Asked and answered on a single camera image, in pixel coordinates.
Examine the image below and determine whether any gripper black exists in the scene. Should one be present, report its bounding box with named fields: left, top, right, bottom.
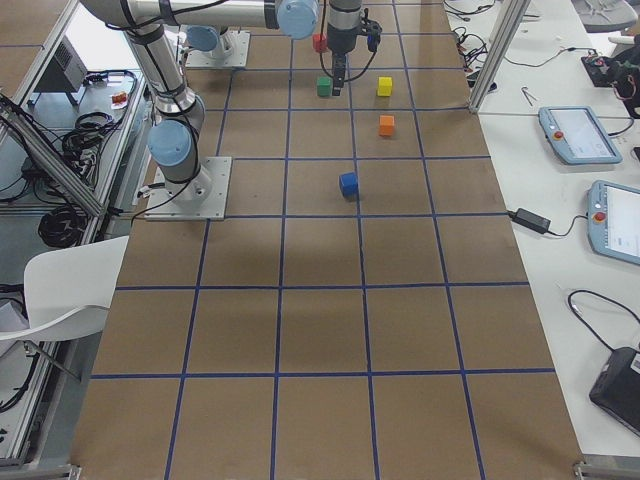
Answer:
left=327, top=0, right=361, bottom=96

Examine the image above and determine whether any red wooden block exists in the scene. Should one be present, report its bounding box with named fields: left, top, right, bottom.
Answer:
left=312, top=33, right=328, bottom=53

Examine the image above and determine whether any green wooden block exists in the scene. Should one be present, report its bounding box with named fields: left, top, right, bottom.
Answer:
left=316, top=76, right=332, bottom=98

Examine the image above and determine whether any yellow wooden block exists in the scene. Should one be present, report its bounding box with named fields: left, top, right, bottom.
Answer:
left=376, top=76, right=393, bottom=98

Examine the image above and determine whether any orange wooden block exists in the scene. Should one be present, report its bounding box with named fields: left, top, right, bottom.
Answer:
left=378, top=115, right=395, bottom=137

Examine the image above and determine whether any blue wooden block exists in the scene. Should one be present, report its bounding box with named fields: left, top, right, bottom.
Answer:
left=339, top=172, right=359, bottom=199

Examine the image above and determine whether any hex key tool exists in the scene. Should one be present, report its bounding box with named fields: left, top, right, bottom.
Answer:
left=521, top=86, right=535, bottom=106

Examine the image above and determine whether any orange snack packet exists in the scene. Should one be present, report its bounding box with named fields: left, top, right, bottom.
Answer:
left=111, top=91, right=128, bottom=110

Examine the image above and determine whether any black power adapter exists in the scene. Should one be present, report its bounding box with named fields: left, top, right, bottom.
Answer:
left=507, top=208, right=551, bottom=234

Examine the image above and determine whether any teach pendant far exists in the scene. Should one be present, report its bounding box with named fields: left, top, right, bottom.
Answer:
left=538, top=106, right=622, bottom=165

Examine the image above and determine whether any teach pendant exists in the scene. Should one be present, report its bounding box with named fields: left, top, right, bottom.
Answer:
left=538, top=106, right=622, bottom=165
left=587, top=180, right=639, bottom=265

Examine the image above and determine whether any teach pendant near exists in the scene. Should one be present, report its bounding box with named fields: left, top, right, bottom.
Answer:
left=587, top=180, right=639, bottom=265

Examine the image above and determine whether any white chair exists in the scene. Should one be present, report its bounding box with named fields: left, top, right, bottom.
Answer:
left=1, top=236, right=129, bottom=342

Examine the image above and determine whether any black tablet device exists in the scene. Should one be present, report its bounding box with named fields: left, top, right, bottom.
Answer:
left=589, top=347, right=639, bottom=435

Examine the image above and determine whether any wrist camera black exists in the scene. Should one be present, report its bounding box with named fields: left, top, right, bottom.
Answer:
left=362, top=19, right=382, bottom=53

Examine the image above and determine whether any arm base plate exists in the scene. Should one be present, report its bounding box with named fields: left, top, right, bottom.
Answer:
left=185, top=30, right=250, bottom=70
left=143, top=157, right=232, bottom=221

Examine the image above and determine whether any aluminium frame post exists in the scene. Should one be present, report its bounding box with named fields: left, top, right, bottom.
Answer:
left=468, top=0, right=530, bottom=114

